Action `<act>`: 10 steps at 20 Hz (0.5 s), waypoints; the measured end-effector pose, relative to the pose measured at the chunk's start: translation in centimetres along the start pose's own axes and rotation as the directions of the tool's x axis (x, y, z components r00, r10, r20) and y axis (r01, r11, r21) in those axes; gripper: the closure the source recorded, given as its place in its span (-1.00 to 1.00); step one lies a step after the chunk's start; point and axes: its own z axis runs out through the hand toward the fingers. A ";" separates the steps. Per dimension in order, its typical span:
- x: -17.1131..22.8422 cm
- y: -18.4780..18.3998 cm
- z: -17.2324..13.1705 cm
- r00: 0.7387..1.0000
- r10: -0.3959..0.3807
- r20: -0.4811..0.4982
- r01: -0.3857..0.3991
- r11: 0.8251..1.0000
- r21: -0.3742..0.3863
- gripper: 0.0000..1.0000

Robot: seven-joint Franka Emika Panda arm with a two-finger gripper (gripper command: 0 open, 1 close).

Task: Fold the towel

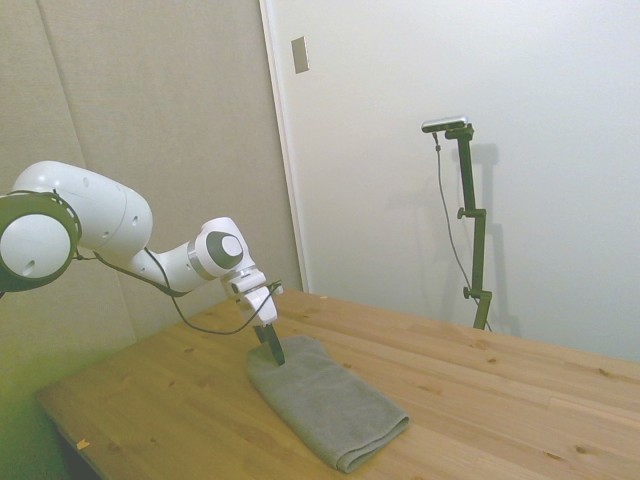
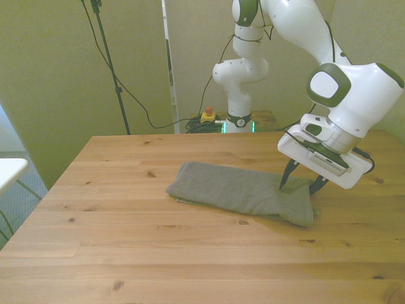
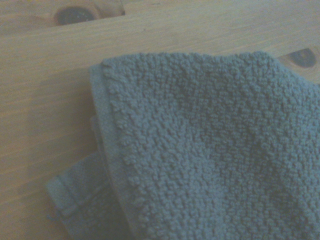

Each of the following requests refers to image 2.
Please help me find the black camera tripod stand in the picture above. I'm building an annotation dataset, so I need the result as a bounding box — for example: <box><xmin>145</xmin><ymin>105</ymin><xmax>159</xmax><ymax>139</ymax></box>
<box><xmin>90</xmin><ymin>0</ymin><xmax>132</xmax><ymax>136</ymax></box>

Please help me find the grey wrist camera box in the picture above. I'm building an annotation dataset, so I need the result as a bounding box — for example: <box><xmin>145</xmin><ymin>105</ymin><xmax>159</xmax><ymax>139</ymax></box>
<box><xmin>296</xmin><ymin>139</ymin><xmax>352</xmax><ymax>176</ymax></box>

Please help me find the grey terry towel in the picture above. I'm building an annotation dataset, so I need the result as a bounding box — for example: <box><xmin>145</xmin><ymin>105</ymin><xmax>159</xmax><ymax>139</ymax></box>
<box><xmin>166</xmin><ymin>161</ymin><xmax>319</xmax><ymax>228</ymax></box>

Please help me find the black tripod cable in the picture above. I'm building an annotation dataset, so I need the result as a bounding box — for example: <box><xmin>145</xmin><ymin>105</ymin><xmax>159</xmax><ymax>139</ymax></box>
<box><xmin>78</xmin><ymin>0</ymin><xmax>203</xmax><ymax>130</ymax></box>

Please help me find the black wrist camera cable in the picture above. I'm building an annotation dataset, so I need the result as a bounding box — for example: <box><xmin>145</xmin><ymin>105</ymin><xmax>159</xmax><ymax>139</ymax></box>
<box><xmin>351</xmin><ymin>146</ymin><xmax>376</xmax><ymax>174</ymax></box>

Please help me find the yellow emergency stop button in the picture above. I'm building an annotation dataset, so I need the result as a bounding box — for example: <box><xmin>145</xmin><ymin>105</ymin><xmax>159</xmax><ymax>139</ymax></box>
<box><xmin>200</xmin><ymin>106</ymin><xmax>220</xmax><ymax>125</ymax></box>

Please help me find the black cable hanging from arm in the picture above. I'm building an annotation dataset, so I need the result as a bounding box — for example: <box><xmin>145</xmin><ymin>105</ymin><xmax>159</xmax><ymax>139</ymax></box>
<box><xmin>199</xmin><ymin>34</ymin><xmax>235</xmax><ymax>115</ymax></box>

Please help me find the coiled black cable bundle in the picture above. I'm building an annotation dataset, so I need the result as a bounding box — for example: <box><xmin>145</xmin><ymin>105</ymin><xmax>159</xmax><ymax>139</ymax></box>
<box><xmin>184</xmin><ymin>116</ymin><xmax>226</xmax><ymax>134</ymax></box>

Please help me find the white panel edge strip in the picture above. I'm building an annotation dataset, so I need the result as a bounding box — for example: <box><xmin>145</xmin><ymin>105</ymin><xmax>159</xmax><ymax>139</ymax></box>
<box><xmin>161</xmin><ymin>0</ymin><xmax>181</xmax><ymax>134</ymax></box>

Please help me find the white side table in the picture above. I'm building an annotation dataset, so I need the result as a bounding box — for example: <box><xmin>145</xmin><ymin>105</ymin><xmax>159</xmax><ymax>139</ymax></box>
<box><xmin>0</xmin><ymin>158</ymin><xmax>42</xmax><ymax>201</ymax></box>

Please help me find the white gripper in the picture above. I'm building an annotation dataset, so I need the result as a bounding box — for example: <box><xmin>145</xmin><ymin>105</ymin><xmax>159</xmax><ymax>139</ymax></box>
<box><xmin>277</xmin><ymin>123</ymin><xmax>373</xmax><ymax>196</ymax></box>

